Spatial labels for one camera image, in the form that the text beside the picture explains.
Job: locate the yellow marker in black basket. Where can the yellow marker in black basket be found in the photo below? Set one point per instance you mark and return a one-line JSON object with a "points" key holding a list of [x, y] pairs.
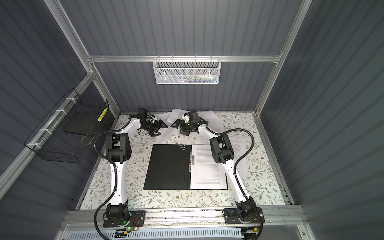
{"points": [[102, 115]]}

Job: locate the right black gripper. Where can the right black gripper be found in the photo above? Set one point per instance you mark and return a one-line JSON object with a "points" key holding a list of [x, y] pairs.
{"points": [[184, 132]]}

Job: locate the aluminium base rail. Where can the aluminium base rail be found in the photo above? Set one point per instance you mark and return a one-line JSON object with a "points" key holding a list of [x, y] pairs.
{"points": [[189, 217]]}

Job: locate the black pad in basket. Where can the black pad in basket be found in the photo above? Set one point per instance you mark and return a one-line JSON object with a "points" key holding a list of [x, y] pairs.
{"points": [[82, 124]]}

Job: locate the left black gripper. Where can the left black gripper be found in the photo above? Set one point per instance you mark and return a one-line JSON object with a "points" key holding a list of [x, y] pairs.
{"points": [[155, 123]]}

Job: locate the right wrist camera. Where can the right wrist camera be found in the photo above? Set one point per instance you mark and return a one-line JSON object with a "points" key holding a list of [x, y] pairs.
{"points": [[186, 118]]}

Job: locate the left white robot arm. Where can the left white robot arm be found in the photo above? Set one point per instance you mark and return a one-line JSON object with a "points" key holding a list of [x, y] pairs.
{"points": [[118, 152]]}

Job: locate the black wire basket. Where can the black wire basket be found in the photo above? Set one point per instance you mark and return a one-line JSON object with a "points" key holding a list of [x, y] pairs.
{"points": [[67, 135]]}

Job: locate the white wire basket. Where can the white wire basket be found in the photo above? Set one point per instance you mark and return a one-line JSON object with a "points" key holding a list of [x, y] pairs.
{"points": [[166, 73]]}

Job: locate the floral table mat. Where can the floral table mat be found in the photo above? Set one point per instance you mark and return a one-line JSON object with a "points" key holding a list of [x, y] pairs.
{"points": [[260, 182]]}

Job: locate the pens in white basket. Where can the pens in white basket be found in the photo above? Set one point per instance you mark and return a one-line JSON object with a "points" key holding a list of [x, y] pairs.
{"points": [[199, 79]]}

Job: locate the printed sheet near left arm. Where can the printed sheet near left arm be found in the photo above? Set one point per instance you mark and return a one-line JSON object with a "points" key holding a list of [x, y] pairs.
{"points": [[239, 146]]}

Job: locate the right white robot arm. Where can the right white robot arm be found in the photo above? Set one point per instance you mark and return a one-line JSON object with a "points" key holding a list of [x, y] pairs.
{"points": [[224, 155]]}

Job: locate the grey folder with black inside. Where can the grey folder with black inside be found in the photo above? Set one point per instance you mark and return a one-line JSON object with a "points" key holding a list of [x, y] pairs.
{"points": [[169, 168]]}

